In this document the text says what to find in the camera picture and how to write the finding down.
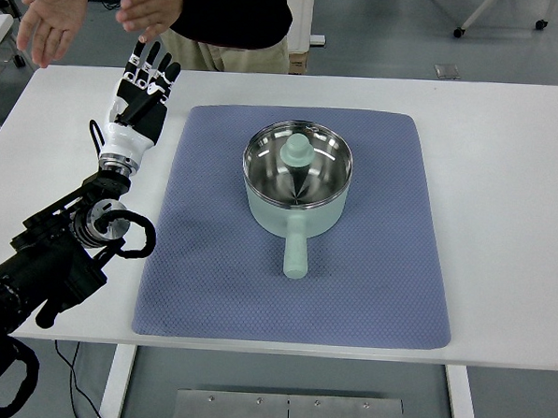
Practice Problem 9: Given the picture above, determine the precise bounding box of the white table legs frame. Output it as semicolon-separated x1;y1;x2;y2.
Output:
99;344;475;418

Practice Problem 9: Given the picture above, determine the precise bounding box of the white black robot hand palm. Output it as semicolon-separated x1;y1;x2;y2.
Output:
98;77;168;170

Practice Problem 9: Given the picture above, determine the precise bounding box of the white pedestal cabinet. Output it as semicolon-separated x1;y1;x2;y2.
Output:
287;0;326;54

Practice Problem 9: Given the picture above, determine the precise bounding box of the black white robot middle finger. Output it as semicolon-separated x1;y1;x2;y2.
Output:
147;50;172;84

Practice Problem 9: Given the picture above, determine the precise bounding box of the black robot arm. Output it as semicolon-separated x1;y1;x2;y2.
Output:
0;42;180;418

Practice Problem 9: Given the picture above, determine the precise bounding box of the black robot hand cable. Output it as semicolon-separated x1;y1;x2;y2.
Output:
86;119;105;156

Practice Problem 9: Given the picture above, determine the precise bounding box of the metal base plate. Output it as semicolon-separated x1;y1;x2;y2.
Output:
173;389;404;418

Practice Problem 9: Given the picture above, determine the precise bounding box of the metal floor socket plate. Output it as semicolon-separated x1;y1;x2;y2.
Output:
435;64;461;80

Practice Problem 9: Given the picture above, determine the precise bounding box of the white wheeled frame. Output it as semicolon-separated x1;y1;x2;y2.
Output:
427;0;558;42

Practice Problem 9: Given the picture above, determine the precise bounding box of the glass lid with green knob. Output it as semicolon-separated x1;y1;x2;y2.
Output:
243;120;353;209

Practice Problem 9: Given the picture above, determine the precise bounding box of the black white robot little finger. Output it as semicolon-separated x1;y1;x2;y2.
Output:
124;40;145;77

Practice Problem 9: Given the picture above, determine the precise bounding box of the person's left hand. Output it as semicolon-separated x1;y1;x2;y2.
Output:
116;0;183;44

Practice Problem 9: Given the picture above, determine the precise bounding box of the green pot with handle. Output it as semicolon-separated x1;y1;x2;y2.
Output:
244;180;350;280

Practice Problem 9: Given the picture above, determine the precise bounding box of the black floor cable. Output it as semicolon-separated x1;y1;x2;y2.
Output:
50;339;110;418

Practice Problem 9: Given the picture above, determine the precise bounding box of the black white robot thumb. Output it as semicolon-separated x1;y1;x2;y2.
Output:
116;90;160;125

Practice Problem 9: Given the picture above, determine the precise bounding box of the cardboard box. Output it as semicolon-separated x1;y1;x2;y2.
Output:
289;51;308;76

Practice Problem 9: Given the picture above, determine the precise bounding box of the blue textured table mat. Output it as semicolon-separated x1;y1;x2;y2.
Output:
133;105;451;350

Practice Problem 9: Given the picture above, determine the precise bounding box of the person in beige trousers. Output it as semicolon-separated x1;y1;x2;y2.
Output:
66;0;295;77

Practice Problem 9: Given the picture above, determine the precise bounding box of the black white robot index finger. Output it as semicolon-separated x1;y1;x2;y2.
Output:
159;62;181;104

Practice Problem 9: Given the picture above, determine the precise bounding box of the black white robot ring finger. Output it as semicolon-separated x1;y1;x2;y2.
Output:
135;41;161;81

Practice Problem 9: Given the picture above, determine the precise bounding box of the person's right hand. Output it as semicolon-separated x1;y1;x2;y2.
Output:
16;0;88;68

